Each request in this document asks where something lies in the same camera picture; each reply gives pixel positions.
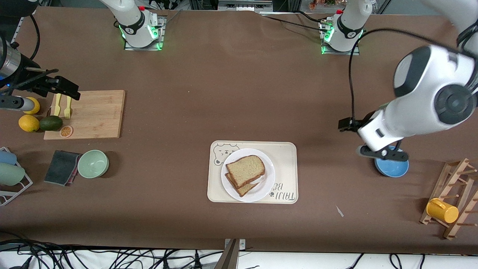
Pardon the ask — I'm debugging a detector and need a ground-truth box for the white round plate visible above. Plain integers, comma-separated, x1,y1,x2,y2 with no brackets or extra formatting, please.
221,148,276,203

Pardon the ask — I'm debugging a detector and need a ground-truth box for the brown bread slice sandwich lid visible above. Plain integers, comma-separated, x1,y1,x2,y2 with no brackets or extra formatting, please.
226,155,266,189

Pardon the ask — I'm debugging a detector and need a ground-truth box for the yellow lemon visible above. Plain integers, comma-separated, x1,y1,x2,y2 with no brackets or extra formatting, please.
18,115,40,133
22,97,41,115

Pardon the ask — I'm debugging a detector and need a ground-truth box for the dark green avocado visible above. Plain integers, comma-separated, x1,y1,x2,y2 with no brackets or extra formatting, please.
39,115,63,132

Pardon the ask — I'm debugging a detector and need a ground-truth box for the bamboo cutting board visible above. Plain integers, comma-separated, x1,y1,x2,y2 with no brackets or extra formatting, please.
44,90,126,140

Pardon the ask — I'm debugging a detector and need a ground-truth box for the blue bowl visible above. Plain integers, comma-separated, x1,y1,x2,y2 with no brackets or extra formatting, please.
375,148,409,177

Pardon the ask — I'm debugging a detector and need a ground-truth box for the cream bear print tray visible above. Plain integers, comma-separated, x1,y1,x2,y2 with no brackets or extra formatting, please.
207,140,299,204

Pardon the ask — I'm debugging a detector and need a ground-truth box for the dark grey sponge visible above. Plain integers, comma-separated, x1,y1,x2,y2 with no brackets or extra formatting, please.
44,150,82,186

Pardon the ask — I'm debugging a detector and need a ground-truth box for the pale green bowl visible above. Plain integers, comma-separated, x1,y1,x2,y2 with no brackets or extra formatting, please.
77,150,109,179

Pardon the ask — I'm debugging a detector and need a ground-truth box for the blue cup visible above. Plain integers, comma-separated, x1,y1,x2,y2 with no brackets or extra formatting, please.
0,150,17,166

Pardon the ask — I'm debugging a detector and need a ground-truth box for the pale green cup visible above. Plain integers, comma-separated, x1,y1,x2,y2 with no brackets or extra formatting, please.
0,163,25,186

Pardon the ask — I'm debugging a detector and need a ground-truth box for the wooden mug rack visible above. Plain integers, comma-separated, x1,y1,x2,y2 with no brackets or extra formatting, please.
419,158,478,240

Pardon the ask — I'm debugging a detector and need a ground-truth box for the yellow mug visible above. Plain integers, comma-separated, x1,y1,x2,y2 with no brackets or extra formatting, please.
426,198,459,224

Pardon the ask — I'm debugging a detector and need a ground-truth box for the brown bread slice under egg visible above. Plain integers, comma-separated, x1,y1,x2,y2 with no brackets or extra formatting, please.
225,173,258,197

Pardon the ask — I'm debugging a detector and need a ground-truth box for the dark slanted pole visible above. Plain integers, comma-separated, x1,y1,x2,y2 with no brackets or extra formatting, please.
214,239,240,269

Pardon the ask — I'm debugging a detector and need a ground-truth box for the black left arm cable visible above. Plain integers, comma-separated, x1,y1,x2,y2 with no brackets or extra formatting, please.
349,28,478,124

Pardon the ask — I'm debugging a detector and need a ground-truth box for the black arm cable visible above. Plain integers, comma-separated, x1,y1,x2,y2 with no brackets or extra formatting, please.
349,28,478,124
28,14,41,61

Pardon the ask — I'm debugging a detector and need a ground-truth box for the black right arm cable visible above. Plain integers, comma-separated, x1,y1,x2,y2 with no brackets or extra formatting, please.
28,14,41,61

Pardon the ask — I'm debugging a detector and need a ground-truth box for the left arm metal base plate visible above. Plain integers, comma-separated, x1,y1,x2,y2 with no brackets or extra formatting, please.
320,17,361,56

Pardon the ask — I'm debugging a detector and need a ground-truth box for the white wire cup rack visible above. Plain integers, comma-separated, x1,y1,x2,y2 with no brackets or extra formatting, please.
0,147,33,206

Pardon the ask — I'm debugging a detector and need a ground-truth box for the black cable across table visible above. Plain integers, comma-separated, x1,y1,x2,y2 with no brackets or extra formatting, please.
261,11,330,33

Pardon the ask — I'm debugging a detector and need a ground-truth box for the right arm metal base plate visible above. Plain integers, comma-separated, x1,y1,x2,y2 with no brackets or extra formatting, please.
124,14,167,51

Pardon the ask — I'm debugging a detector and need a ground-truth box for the aluminium frame profile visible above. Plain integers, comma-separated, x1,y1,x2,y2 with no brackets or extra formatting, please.
217,0,274,12

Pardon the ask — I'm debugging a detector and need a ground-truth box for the black floor cable tangle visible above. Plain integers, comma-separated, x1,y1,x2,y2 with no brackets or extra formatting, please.
0,232,224,269

